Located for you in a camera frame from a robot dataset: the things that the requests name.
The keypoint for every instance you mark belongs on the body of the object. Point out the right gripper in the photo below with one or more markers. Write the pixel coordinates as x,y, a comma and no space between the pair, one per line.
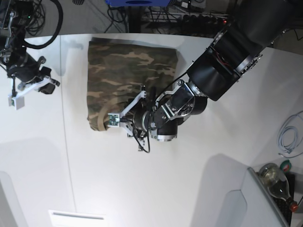
32,77

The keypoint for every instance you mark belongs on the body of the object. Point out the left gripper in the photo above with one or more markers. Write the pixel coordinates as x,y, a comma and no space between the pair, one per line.
135,117

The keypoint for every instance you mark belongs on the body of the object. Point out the camouflage t-shirt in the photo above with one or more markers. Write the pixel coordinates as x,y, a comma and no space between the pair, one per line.
116,73

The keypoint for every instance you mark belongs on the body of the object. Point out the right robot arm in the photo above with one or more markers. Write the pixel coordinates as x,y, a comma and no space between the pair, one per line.
15,18

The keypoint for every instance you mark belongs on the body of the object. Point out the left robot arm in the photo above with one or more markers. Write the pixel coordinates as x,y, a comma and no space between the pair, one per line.
235,49

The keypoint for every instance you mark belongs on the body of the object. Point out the blue plastic bin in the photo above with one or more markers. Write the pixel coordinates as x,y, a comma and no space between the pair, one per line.
139,3

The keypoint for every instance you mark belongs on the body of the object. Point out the black power strip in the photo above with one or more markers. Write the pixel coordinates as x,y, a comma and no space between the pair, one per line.
205,18

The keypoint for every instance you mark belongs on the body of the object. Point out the clear plastic bottle red cap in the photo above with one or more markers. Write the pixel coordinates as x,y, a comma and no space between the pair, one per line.
276,182

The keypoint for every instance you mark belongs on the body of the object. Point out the green tape roll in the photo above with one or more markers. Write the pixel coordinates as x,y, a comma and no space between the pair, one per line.
286,166

